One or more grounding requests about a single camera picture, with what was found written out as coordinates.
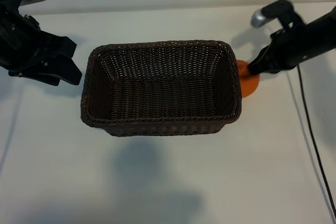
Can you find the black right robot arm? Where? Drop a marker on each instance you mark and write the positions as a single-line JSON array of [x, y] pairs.
[[329, 30]]

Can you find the orange fruit with knobbly stem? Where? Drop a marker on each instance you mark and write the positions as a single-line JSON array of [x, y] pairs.
[[249, 87]]

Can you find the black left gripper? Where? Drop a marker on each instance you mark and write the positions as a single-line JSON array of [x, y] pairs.
[[23, 51]]

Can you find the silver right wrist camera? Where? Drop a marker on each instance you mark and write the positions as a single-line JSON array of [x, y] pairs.
[[258, 18]]

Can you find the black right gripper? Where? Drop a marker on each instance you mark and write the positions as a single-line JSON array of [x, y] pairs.
[[296, 45]]

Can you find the dark brown woven basket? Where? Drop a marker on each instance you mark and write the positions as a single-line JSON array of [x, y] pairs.
[[162, 95]]

